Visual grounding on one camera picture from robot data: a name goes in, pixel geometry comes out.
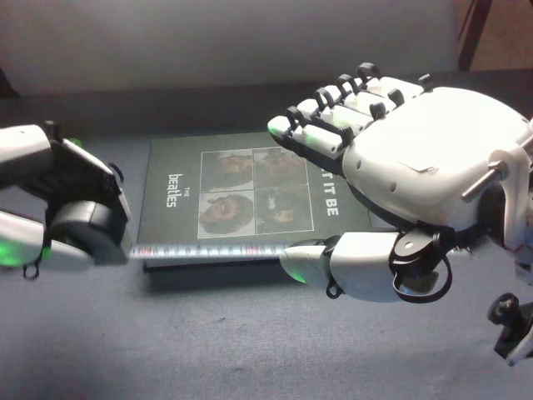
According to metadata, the grey tape measure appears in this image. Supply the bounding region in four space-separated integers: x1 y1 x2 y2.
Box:
44 199 288 268

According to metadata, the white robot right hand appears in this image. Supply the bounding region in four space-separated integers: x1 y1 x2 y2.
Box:
266 62 533 303

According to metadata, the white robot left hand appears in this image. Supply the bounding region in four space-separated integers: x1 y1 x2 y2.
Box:
0 120 134 280

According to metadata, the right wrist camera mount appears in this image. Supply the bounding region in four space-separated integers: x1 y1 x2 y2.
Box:
486 291 533 368

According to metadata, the black Let It Be album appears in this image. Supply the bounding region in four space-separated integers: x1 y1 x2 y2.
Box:
136 133 376 275

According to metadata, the grey tablecloth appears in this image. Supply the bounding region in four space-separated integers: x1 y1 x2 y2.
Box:
0 74 533 400

